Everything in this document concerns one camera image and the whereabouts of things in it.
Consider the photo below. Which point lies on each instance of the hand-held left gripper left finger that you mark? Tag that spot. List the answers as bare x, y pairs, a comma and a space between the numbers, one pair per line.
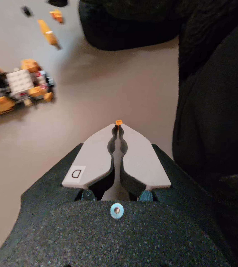
89, 164

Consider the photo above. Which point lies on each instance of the small yellow lego assembly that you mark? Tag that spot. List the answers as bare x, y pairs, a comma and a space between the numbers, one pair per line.
57, 15

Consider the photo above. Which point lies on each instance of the black lego tire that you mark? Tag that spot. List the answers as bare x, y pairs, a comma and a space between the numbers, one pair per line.
27, 10
57, 2

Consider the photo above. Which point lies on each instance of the yellow lego car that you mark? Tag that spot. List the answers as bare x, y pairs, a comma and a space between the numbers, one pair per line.
18, 83

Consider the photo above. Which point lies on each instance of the yellow lego side panel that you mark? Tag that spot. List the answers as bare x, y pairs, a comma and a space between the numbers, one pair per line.
48, 33

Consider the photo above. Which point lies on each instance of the person's right forearm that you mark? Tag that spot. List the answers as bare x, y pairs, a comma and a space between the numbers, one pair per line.
131, 25

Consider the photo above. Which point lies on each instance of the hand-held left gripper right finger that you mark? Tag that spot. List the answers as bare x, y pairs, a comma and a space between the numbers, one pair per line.
146, 164

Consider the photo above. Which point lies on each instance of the small orange lego piece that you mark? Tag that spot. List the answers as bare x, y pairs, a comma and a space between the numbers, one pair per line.
118, 122

